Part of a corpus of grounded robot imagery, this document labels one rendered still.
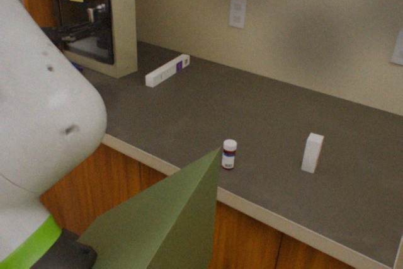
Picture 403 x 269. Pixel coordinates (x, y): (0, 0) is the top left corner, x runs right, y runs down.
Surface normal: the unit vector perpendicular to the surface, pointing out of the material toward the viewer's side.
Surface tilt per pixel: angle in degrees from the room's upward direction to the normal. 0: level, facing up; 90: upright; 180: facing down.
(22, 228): 46
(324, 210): 0
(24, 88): 39
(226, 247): 90
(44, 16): 90
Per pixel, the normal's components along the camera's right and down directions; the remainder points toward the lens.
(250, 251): -0.57, 0.38
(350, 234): 0.04, -0.87
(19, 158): 0.22, 0.31
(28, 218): 0.72, -0.50
